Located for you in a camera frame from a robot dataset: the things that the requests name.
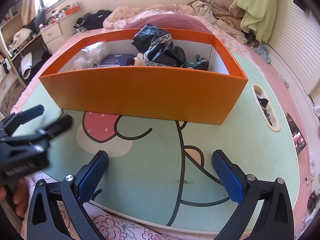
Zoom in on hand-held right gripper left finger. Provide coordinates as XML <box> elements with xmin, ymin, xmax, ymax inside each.
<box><xmin>26</xmin><ymin>150</ymin><xmax>110</xmax><ymax>240</ymax></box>

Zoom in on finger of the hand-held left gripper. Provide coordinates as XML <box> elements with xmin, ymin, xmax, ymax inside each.
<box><xmin>1</xmin><ymin>104</ymin><xmax>45</xmax><ymax>133</ymax></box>
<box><xmin>29</xmin><ymin>115</ymin><xmax>74</xmax><ymax>153</ymax></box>

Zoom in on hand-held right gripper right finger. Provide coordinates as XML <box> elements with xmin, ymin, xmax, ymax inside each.
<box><xmin>211</xmin><ymin>149</ymin><xmax>295</xmax><ymax>240</ymax></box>

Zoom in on clear plastic bag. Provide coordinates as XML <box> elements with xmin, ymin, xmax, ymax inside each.
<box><xmin>79</xmin><ymin>41</ymin><xmax>110</xmax><ymax>67</ymax></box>

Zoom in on orange cardboard box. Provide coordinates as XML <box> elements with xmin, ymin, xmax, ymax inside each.
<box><xmin>38</xmin><ymin>28</ymin><xmax>249</xmax><ymax>125</ymax></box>

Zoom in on blue tin box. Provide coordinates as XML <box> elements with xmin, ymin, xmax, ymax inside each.
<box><xmin>100</xmin><ymin>54</ymin><xmax>137</xmax><ymax>67</ymax></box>

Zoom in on black lace-trimmed cloth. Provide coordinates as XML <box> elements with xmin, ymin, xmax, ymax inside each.
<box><xmin>132</xmin><ymin>24</ymin><xmax>187</xmax><ymax>68</ymax></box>

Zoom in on green cartoon lap desktop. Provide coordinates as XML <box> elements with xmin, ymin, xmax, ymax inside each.
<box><xmin>10</xmin><ymin>52</ymin><xmax>300</xmax><ymax>233</ymax></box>

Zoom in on person's left hand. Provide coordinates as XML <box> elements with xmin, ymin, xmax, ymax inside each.
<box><xmin>0</xmin><ymin>178</ymin><xmax>29</xmax><ymax>218</ymax></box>

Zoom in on white slippers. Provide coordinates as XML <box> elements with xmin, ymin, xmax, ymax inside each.
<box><xmin>19</xmin><ymin>52</ymin><xmax>33</xmax><ymax>79</ymax></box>

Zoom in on cream bag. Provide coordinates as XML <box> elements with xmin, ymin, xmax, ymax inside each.
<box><xmin>11</xmin><ymin>27</ymin><xmax>33</xmax><ymax>47</ymax></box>

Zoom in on smartphone with lit screen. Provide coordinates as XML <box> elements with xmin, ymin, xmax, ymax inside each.
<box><xmin>285</xmin><ymin>113</ymin><xmax>306</xmax><ymax>155</ymax></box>

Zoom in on crumpled foil wrappers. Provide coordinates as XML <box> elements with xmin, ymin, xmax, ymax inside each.
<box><xmin>254</xmin><ymin>90</ymin><xmax>273</xmax><ymax>127</ymax></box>

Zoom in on white drawer cabinet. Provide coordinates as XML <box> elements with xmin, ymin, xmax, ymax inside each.
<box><xmin>41</xmin><ymin>21</ymin><xmax>66</xmax><ymax>55</ymax></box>

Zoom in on beige curtain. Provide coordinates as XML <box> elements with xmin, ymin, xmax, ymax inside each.
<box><xmin>21</xmin><ymin>0</ymin><xmax>42</xmax><ymax>27</ymax></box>

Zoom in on small orange box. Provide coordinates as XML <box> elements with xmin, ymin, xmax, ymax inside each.
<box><xmin>65</xmin><ymin>5</ymin><xmax>81</xmax><ymax>15</ymax></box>

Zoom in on black clothes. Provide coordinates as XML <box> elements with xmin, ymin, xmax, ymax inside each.
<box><xmin>73</xmin><ymin>10</ymin><xmax>113</xmax><ymax>32</ymax></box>

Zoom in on green toy car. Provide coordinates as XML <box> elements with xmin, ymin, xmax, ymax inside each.
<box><xmin>182</xmin><ymin>54</ymin><xmax>209</xmax><ymax>71</ymax></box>

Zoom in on light blue cloth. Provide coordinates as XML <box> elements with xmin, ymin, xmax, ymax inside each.
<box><xmin>255</xmin><ymin>45</ymin><xmax>272</xmax><ymax>64</ymax></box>

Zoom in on cream floral comforter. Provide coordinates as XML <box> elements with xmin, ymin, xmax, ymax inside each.
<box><xmin>104</xmin><ymin>4</ymin><xmax>195</xmax><ymax>29</ymax></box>

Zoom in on white louvred closet doors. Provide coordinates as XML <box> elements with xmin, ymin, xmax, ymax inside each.
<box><xmin>265</xmin><ymin>0</ymin><xmax>320</xmax><ymax>98</ymax></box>

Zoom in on pile of beige clothes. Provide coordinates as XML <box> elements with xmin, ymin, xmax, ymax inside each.
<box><xmin>187</xmin><ymin>0</ymin><xmax>253</xmax><ymax>45</ymax></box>

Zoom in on light green hanging garment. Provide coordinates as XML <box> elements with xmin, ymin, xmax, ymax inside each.
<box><xmin>232</xmin><ymin>0</ymin><xmax>278</xmax><ymax>46</ymax></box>

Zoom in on black hanging garment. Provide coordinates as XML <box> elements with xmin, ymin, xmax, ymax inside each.
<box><xmin>292</xmin><ymin>0</ymin><xmax>312</xmax><ymax>12</ymax></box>

